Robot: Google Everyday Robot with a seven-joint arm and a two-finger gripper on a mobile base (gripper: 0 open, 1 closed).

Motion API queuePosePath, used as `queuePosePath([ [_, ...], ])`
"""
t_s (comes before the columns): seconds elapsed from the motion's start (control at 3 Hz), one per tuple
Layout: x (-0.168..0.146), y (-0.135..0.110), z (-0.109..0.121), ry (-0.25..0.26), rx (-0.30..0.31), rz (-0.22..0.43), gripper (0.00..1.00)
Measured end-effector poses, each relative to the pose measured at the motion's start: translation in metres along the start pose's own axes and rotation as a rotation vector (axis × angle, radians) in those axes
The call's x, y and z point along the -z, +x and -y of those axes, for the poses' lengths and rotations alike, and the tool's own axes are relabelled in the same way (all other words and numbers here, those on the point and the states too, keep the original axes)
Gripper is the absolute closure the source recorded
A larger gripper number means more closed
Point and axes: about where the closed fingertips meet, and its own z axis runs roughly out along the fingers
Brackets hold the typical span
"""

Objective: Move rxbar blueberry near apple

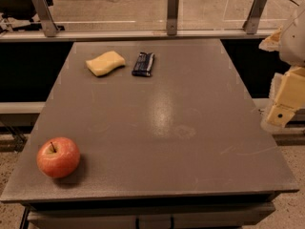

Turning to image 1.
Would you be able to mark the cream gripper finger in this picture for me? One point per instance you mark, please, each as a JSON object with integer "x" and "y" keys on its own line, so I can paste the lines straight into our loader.
{"x": 287, "y": 96}
{"x": 271, "y": 43}

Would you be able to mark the dark blue rxbar wrapper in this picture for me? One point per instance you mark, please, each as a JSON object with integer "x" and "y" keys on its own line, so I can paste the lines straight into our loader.
{"x": 143, "y": 65}

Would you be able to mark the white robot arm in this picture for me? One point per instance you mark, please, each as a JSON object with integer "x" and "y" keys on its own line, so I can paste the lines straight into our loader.
{"x": 291, "y": 48}

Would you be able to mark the red apple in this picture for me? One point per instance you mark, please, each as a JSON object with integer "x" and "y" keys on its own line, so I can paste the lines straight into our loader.
{"x": 58, "y": 157}

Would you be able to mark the yellow sponge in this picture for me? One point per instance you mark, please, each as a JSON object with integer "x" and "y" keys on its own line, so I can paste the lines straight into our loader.
{"x": 105, "y": 63}

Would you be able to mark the dark equipment top left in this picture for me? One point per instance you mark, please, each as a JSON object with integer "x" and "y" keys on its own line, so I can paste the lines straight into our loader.
{"x": 18, "y": 10}

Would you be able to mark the metal rail behind table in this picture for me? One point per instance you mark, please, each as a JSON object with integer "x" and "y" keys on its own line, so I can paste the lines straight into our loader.
{"x": 39, "y": 36}

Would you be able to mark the right metal bracket post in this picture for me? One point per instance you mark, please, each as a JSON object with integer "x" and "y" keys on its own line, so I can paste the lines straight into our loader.
{"x": 251, "y": 24}

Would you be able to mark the metal bracket post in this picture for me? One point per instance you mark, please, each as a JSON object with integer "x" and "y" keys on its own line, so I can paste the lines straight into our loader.
{"x": 251, "y": 24}
{"x": 43, "y": 12}
{"x": 172, "y": 17}

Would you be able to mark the middle metal bracket post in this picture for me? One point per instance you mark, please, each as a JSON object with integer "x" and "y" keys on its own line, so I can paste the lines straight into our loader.
{"x": 172, "y": 17}

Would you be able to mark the left metal bracket post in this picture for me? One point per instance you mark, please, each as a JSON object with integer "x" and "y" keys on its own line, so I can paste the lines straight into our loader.
{"x": 43, "y": 12}

